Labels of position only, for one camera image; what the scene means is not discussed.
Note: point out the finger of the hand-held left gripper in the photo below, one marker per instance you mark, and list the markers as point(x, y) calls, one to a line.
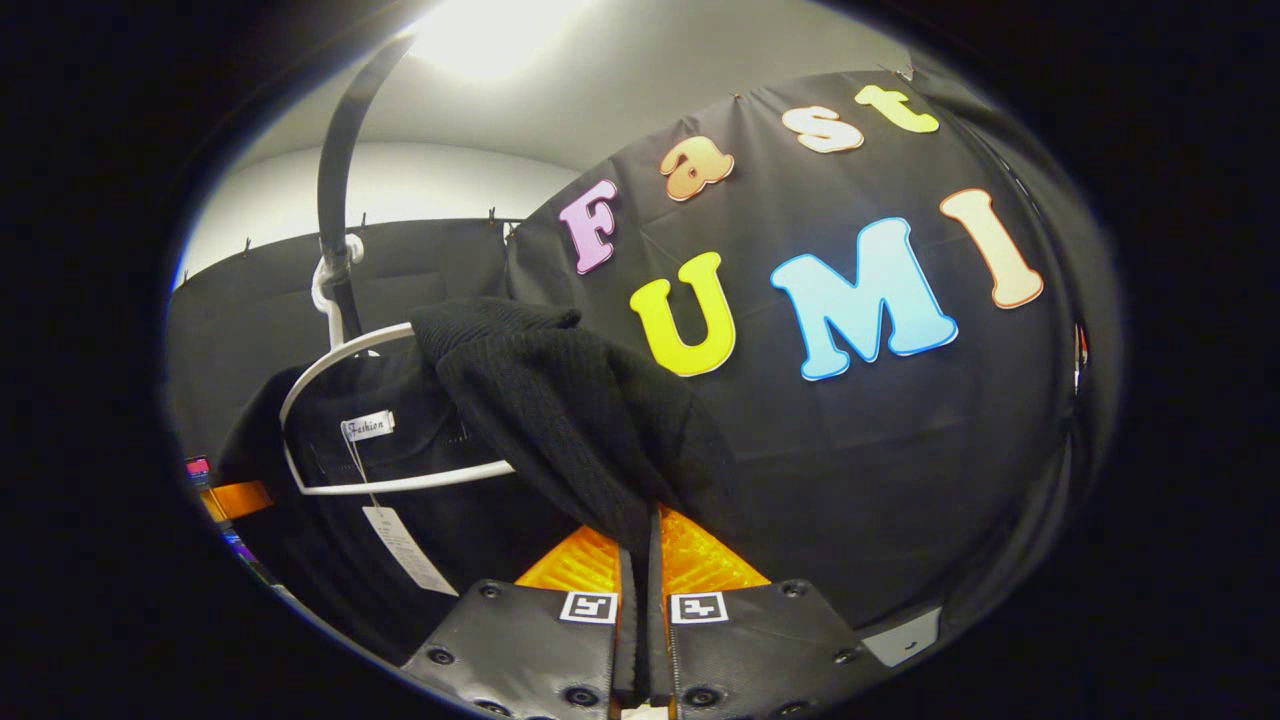
point(238, 499)

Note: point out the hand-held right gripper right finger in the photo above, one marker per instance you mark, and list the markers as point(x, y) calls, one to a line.
point(740, 640)

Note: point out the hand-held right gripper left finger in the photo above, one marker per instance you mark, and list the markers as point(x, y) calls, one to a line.
point(540, 640)

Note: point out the black knit jacket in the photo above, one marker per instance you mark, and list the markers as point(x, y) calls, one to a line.
point(560, 410)

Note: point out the white plastic clothes hanger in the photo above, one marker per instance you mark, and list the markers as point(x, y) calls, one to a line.
point(330, 365)

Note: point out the black backdrop cloth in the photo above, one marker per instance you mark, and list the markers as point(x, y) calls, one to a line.
point(880, 450)

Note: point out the large ceiling light panel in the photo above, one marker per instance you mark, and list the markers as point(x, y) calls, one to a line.
point(490, 35)

